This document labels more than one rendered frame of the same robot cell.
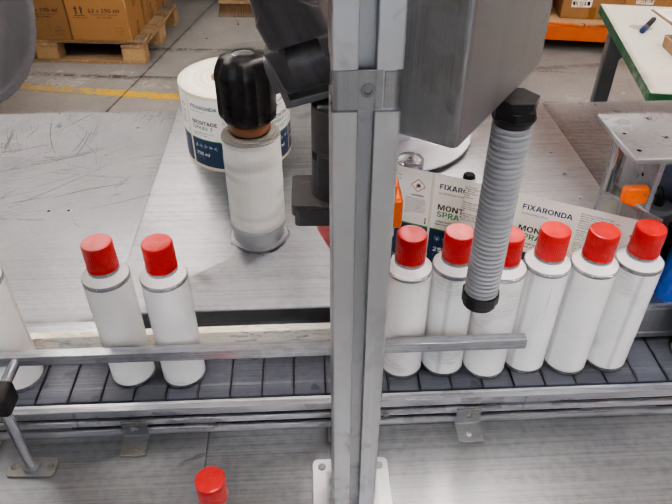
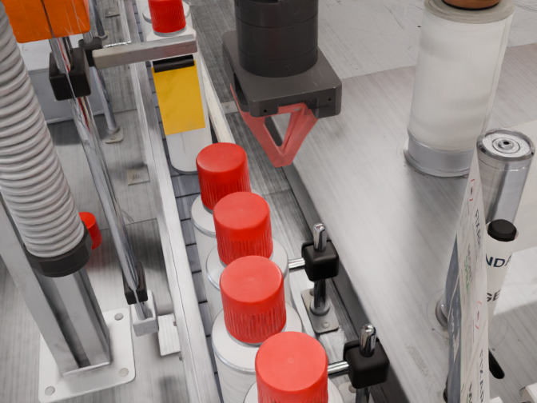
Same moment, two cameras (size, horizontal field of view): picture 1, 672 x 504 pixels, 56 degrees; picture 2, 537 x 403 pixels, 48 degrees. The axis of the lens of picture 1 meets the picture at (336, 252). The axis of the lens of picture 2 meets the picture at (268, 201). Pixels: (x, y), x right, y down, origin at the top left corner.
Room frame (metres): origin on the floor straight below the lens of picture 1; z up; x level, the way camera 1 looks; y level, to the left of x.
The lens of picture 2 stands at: (0.52, -0.39, 1.32)
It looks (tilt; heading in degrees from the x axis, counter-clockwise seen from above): 42 degrees down; 81
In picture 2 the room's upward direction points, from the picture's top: 4 degrees counter-clockwise
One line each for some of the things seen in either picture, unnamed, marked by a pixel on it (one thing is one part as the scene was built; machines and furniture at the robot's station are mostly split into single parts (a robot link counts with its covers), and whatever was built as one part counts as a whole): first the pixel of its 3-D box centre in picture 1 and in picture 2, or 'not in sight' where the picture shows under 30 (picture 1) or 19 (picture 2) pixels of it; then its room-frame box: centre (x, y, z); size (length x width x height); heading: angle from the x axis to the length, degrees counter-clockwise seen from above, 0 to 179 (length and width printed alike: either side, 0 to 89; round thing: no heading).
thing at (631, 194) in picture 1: (636, 196); not in sight; (0.62, -0.35, 1.08); 0.03 x 0.02 x 0.02; 93
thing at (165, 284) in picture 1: (171, 312); (180, 85); (0.53, 0.19, 0.98); 0.05 x 0.05 x 0.20
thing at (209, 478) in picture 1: (211, 486); (83, 231); (0.39, 0.14, 0.85); 0.03 x 0.03 x 0.03
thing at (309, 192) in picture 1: (337, 175); (276, 33); (0.60, 0.00, 1.12); 0.10 x 0.07 x 0.07; 92
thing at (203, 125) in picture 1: (237, 112); not in sight; (1.11, 0.19, 0.95); 0.20 x 0.20 x 0.14
